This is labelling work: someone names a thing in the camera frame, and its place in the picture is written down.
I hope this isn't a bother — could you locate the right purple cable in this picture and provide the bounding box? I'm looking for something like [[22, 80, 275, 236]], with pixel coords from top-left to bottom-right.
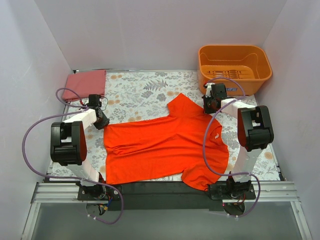
[[201, 77, 261, 219]]

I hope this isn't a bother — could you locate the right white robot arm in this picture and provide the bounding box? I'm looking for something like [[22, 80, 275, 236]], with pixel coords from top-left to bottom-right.
[[202, 82, 274, 199]]

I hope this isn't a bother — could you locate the orange t shirt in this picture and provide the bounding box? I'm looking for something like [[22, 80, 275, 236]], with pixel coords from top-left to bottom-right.
[[103, 94, 229, 191]]

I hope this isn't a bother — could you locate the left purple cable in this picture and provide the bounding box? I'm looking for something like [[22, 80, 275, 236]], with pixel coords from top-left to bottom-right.
[[21, 87, 125, 225]]

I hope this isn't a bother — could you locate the orange plastic basket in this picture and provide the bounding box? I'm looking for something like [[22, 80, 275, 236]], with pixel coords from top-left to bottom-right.
[[197, 45, 273, 96]]

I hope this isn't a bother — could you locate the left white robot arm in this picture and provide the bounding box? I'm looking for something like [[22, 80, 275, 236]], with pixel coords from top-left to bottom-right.
[[50, 94, 110, 200]]

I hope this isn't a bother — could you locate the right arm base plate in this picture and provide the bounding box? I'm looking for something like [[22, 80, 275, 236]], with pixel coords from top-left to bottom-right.
[[206, 182, 256, 200]]

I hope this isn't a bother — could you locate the purple cable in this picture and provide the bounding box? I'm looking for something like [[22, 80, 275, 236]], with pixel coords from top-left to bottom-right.
[[21, 87, 125, 225], [201, 77, 261, 219]]

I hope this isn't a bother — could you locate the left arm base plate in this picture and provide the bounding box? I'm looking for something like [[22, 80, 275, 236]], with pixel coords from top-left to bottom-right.
[[77, 184, 121, 201]]

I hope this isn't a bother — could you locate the folded pink t shirt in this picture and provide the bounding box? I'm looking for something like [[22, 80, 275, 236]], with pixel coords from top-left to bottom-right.
[[62, 69, 106, 102]]

